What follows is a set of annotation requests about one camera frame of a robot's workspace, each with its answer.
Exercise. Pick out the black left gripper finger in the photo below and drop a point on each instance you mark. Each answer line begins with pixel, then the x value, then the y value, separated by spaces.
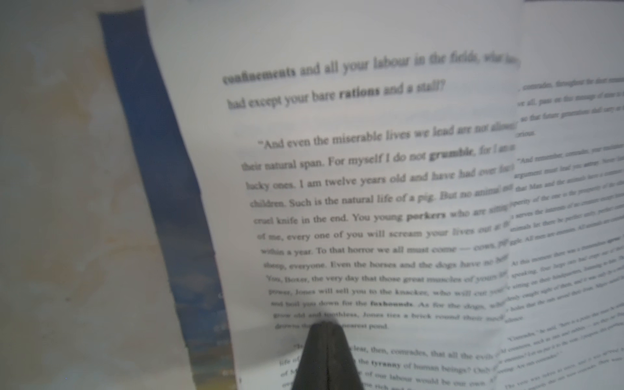
pixel 327 362

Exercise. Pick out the blue Animal Farm book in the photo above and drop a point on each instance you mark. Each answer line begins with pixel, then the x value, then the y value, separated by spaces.
pixel 443 179

